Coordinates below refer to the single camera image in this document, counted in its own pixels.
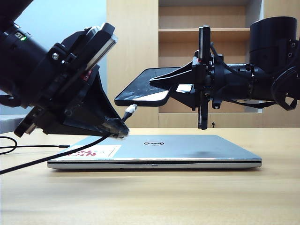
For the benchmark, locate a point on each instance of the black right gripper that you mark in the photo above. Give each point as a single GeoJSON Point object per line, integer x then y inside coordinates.
{"type": "Point", "coordinates": [204, 77]}

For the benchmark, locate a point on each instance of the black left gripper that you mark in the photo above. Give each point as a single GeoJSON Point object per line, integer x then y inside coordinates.
{"type": "Point", "coordinates": [73, 61]}

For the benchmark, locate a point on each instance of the black smartphone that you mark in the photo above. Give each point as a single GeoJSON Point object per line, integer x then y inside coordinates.
{"type": "Point", "coordinates": [140, 89]}

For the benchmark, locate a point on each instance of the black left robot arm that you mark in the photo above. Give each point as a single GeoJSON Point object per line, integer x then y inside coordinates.
{"type": "Point", "coordinates": [18, 54]}

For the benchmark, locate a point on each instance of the white nice try sticker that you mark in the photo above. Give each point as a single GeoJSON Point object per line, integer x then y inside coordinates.
{"type": "Point", "coordinates": [100, 151]}

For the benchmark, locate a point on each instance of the small black cabinet key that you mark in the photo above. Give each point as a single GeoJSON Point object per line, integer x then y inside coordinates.
{"type": "Point", "coordinates": [213, 124]}

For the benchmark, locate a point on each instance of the light wooden shelf cabinet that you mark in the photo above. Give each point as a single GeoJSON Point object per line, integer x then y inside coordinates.
{"type": "Point", "coordinates": [131, 70]}

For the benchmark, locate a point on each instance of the silver Dell laptop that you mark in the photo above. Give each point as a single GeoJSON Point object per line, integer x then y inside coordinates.
{"type": "Point", "coordinates": [178, 152]}

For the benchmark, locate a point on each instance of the grey desk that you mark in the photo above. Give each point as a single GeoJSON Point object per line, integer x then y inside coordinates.
{"type": "Point", "coordinates": [9, 124]}

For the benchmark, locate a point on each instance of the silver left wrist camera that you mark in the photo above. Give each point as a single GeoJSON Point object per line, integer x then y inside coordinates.
{"type": "Point", "coordinates": [91, 28]}

